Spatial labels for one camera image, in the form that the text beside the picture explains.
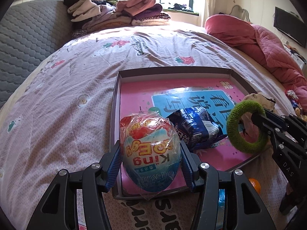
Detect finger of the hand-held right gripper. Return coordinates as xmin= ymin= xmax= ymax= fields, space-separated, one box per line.
xmin=251 ymin=113 xmax=276 ymax=136
xmin=263 ymin=108 xmax=288 ymax=120

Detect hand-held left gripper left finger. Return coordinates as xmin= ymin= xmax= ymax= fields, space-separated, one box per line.
xmin=25 ymin=140 xmax=123 ymax=230

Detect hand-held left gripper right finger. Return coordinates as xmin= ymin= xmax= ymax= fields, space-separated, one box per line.
xmin=179 ymin=141 xmax=276 ymax=230

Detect beige plush toy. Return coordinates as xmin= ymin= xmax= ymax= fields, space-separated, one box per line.
xmin=243 ymin=92 xmax=276 ymax=112

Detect green knitted ring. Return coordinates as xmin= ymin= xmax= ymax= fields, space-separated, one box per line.
xmin=226 ymin=100 xmax=269 ymax=154

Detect toy egg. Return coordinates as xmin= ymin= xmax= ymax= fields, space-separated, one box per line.
xmin=119 ymin=111 xmax=181 ymax=200

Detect orange mandarin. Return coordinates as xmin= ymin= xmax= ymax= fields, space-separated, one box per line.
xmin=248 ymin=178 xmax=261 ymax=194

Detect pink cardboard box lid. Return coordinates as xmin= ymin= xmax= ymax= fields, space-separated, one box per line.
xmin=111 ymin=67 xmax=263 ymax=200

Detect blue snack packet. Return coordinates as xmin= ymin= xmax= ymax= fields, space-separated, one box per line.
xmin=165 ymin=107 xmax=227 ymax=151

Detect colourful wrapped toy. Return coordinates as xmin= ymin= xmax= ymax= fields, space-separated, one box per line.
xmin=285 ymin=90 xmax=299 ymax=108

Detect shiny blue wrapper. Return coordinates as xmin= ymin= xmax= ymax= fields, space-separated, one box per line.
xmin=217 ymin=189 xmax=227 ymax=230

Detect grey printed bag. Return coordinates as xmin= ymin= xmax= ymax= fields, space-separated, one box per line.
xmin=79 ymin=189 xmax=204 ymax=230

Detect pink quilted blanket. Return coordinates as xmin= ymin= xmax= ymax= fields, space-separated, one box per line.
xmin=249 ymin=24 xmax=307 ymax=106

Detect black flat television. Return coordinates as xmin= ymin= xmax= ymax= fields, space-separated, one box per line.
xmin=274 ymin=7 xmax=307 ymax=48

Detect printed pink bedsheet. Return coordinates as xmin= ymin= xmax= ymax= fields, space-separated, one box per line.
xmin=0 ymin=20 xmax=307 ymax=230

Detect cream curtain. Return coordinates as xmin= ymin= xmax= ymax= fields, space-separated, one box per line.
xmin=199 ymin=0 xmax=217 ymax=27

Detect dark clothes on windowsill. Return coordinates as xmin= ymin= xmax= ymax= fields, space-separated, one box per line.
xmin=168 ymin=3 xmax=193 ymax=12

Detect leopard print garment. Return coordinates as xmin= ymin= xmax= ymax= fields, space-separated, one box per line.
xmin=132 ymin=13 xmax=171 ymax=26

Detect lilac garment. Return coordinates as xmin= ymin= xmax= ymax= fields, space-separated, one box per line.
xmin=82 ymin=5 xmax=132 ymax=31

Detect dark purple garment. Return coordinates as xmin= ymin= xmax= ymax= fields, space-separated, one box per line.
xmin=133 ymin=3 xmax=163 ymax=21

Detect grey quilted mattress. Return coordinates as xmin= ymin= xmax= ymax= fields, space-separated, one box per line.
xmin=0 ymin=0 xmax=75 ymax=111

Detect beige garment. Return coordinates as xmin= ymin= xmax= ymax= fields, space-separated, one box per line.
xmin=68 ymin=0 xmax=106 ymax=22

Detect pink garment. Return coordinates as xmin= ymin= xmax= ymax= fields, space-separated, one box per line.
xmin=117 ymin=0 xmax=156 ymax=16

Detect white metal bed frame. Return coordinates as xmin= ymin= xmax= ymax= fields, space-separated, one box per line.
xmin=231 ymin=5 xmax=251 ymax=23

